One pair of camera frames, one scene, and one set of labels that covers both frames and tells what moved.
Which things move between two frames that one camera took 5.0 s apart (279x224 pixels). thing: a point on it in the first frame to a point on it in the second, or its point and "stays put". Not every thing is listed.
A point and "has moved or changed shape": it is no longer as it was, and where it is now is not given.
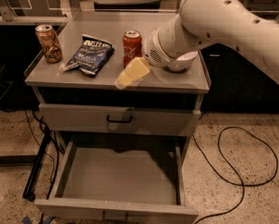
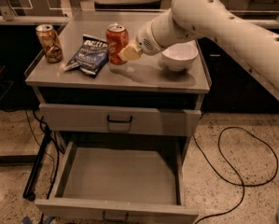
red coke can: [132, 47] has moved or changed shape
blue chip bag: [91, 56] stays put
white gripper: [154, 52] to [146, 39]
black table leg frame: [35, 160] stays put
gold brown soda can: [48, 39] stays put
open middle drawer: [131, 180] stays put
